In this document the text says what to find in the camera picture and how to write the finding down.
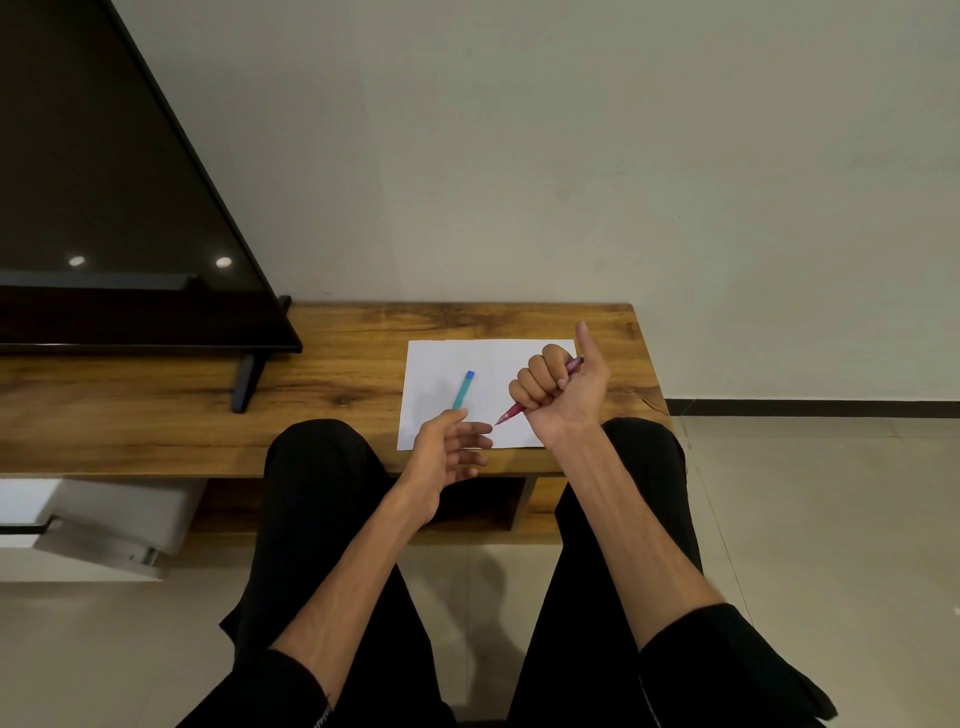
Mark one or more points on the black skirting strip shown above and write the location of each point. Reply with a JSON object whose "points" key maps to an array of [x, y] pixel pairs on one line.
{"points": [[810, 409]]}

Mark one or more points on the black flat television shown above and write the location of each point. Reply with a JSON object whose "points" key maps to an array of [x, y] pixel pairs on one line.
{"points": [[97, 187]]}

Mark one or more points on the person's black sleeve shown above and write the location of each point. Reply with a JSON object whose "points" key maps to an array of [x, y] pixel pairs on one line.
{"points": [[735, 675], [262, 694]]}

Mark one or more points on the white paper sheet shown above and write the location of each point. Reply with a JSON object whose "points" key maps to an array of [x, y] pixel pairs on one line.
{"points": [[435, 375]]}

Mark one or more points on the person's right little finger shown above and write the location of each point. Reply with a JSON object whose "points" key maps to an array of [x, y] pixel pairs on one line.
{"points": [[517, 394]]}

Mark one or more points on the person's left little finger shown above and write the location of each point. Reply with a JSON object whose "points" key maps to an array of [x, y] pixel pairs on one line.
{"points": [[465, 473]]}

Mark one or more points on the person's black left sleeve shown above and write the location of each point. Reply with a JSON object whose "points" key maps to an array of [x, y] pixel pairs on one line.
{"points": [[262, 694]]}

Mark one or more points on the person's left hand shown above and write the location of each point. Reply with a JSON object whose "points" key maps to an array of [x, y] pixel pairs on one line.
{"points": [[431, 461]]}

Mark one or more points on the person's right forearm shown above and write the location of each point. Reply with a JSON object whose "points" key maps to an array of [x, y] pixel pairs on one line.
{"points": [[637, 532]]}

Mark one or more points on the person's left forearm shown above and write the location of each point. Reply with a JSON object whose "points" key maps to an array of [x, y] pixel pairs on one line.
{"points": [[352, 577]]}

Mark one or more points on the person's left leg black trousers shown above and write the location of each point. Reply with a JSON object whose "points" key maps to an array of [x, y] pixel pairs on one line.
{"points": [[315, 510]]}

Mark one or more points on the wooden television cabinet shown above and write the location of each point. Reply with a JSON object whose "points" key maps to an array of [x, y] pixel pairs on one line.
{"points": [[150, 405]]}

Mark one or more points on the red pen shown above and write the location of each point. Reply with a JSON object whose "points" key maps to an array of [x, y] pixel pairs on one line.
{"points": [[512, 412]]}

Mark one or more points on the person's right hand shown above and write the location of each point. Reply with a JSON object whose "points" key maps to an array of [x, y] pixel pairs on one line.
{"points": [[574, 405]]}

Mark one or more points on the black television stand leg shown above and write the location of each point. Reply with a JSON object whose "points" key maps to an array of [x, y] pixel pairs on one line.
{"points": [[246, 382]]}

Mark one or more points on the person's leg black trousers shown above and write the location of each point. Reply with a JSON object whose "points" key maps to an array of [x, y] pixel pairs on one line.
{"points": [[577, 600], [315, 510]]}

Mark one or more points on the person's black right sleeve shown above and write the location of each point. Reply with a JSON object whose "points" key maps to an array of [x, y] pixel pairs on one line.
{"points": [[735, 675]]}

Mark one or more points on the white appliance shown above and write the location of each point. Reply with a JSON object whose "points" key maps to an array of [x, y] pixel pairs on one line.
{"points": [[127, 517]]}

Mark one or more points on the person's right leg black trousers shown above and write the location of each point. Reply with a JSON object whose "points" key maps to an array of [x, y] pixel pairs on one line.
{"points": [[577, 600]]}

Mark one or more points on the person's left middle finger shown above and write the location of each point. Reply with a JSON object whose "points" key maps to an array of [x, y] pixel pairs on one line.
{"points": [[477, 442]]}

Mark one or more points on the person's right middle finger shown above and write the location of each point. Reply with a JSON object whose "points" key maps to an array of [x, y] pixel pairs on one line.
{"points": [[541, 375]]}

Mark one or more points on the teal pen with blue end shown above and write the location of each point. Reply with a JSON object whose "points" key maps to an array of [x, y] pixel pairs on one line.
{"points": [[463, 390]]}

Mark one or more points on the person's right thumb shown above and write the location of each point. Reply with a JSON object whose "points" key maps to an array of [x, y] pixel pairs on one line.
{"points": [[591, 356]]}

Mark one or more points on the person's left thumb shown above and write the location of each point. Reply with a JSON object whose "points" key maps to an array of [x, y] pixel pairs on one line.
{"points": [[448, 418]]}

